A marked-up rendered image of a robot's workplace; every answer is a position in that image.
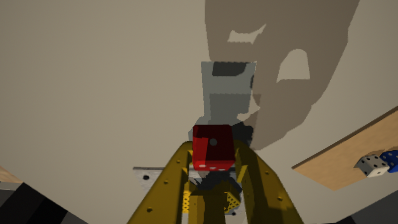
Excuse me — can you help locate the blue die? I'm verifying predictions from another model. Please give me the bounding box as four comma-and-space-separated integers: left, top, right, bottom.
380, 150, 398, 173

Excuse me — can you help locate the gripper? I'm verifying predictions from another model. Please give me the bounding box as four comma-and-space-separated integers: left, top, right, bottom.
127, 139, 304, 224

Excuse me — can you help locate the red die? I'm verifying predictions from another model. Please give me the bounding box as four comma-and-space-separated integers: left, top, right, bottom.
192, 125, 236, 171

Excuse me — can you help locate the white die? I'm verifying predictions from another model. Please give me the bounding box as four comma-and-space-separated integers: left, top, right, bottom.
356, 155, 390, 177

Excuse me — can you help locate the tan flat mat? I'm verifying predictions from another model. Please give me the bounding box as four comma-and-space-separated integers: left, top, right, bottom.
292, 106, 398, 191

